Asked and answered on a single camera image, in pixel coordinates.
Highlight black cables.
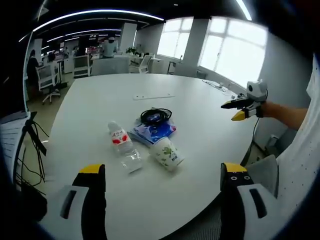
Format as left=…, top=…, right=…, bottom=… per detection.
left=14, top=111, right=51, bottom=198

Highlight blue and white packet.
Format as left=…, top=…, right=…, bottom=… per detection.
left=127, top=117, right=177, bottom=146

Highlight table cable cover plate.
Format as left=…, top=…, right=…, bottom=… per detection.
left=132, top=92, right=176, bottom=101

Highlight grey chair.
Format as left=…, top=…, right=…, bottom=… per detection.
left=243, top=154, right=280, bottom=200

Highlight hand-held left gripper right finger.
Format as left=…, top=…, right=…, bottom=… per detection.
left=220, top=162, right=283, bottom=240

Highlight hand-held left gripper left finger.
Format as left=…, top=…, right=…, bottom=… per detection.
left=46, top=164, right=108, bottom=240

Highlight white paper cup green print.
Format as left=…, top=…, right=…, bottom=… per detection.
left=149, top=136, right=185, bottom=173

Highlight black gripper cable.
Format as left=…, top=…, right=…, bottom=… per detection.
left=252, top=116, right=260, bottom=145

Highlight clear plastic water bottle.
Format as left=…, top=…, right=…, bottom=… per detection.
left=107, top=120, right=143, bottom=174

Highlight white table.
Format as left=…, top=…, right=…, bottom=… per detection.
left=37, top=73, right=256, bottom=240

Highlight white mesh office chair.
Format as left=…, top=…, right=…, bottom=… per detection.
left=129, top=54, right=153, bottom=74

